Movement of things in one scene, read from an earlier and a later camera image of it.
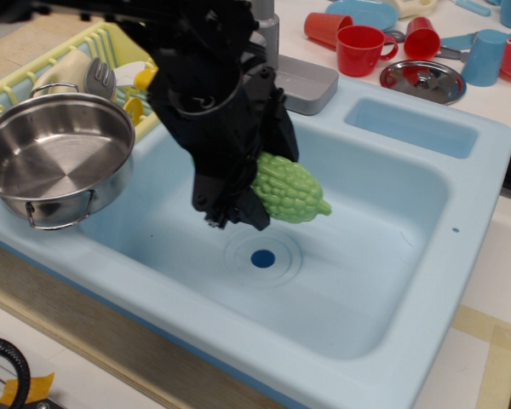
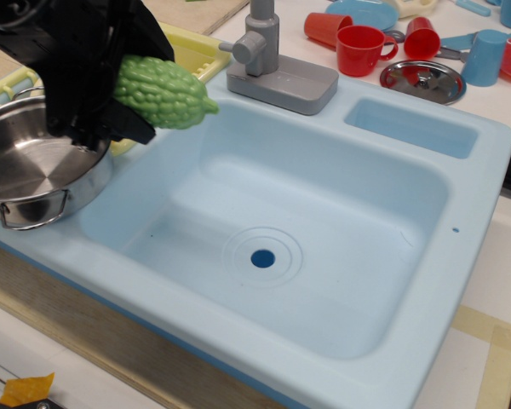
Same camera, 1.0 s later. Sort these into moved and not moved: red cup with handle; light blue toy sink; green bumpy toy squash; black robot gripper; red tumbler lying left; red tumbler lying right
Moved: black robot gripper; green bumpy toy squash
Not moved: red tumbler lying left; red cup with handle; red tumbler lying right; light blue toy sink
